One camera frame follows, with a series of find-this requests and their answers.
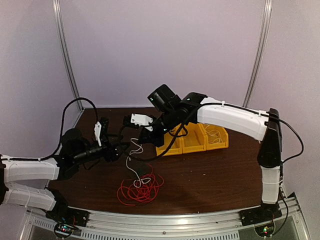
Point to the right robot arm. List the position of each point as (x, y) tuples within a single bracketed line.
[(197, 108)]

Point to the right aluminium frame post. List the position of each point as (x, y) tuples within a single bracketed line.
[(263, 36)]

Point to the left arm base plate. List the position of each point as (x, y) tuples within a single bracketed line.
[(72, 217)]

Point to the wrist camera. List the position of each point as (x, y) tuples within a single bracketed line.
[(136, 120), (100, 128)]

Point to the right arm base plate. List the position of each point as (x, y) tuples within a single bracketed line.
[(259, 215)]

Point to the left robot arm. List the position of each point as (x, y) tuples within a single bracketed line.
[(75, 151)]

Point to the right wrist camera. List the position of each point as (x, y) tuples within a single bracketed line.
[(136, 120)]

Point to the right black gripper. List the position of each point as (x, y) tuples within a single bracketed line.
[(150, 138)]

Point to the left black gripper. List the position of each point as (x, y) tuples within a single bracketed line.
[(111, 153)]

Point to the left aluminium frame post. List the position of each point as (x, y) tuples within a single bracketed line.
[(64, 47)]

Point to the aluminium frame post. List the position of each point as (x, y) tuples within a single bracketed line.
[(64, 47), (263, 36)]

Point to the front aluminium rail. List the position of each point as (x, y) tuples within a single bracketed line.
[(223, 225)]

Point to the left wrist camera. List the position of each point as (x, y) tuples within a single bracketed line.
[(100, 128)]

